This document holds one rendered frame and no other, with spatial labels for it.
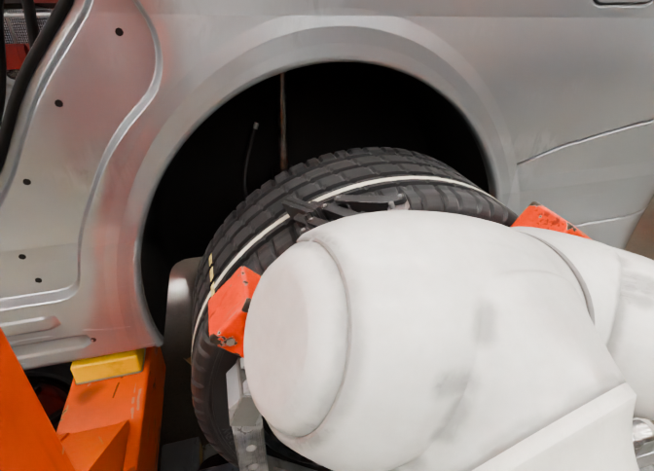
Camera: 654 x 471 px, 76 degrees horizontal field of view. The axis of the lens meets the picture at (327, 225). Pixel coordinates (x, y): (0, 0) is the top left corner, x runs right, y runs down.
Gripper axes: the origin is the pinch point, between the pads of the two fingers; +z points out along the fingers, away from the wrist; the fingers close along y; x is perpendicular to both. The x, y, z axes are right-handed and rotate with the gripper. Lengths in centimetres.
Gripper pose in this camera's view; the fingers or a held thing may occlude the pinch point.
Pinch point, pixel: (304, 212)
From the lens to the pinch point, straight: 55.1
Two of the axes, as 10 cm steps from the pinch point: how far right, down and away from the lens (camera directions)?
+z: -6.0, -2.3, 7.6
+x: -4.1, -7.2, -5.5
